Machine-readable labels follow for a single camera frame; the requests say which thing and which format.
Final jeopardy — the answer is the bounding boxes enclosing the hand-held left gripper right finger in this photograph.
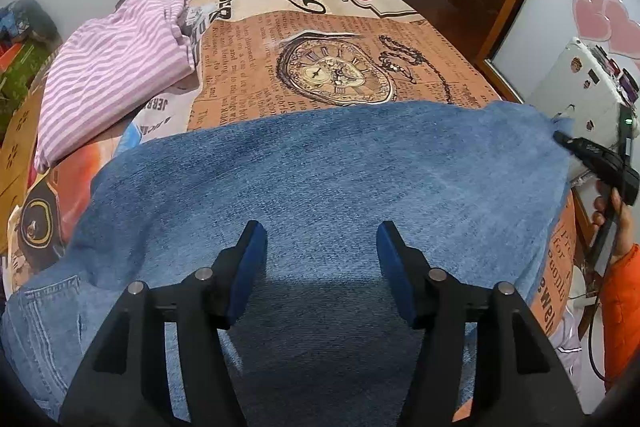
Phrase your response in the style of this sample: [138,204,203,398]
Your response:
[376,221,586,427]

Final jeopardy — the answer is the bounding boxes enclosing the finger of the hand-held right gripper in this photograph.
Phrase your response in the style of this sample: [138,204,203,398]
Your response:
[553,132,627,188]

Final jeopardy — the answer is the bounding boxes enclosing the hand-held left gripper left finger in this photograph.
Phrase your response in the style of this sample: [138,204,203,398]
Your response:
[59,220,268,427]

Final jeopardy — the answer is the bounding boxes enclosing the blue denim pants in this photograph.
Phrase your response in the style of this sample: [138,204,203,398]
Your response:
[0,99,576,427]

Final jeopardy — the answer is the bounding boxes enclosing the person's right forearm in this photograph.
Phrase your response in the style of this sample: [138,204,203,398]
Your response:
[599,243,640,394]

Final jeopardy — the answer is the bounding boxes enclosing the person's right hand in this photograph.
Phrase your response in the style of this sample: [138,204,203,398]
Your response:
[593,193,633,259]

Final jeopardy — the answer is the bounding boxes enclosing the white stickered cabinet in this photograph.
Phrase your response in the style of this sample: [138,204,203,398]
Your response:
[525,36,640,188]

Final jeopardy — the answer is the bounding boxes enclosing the printed bed sheet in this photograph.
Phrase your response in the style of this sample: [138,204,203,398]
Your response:
[0,0,576,343]

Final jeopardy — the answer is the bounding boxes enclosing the pink striped garment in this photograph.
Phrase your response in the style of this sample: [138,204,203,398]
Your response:
[34,0,197,174]

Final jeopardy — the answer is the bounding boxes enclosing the pile of clothes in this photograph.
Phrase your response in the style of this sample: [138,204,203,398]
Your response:
[0,0,62,46]

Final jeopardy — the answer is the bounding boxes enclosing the black cable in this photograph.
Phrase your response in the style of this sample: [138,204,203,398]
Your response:
[586,299,610,384]

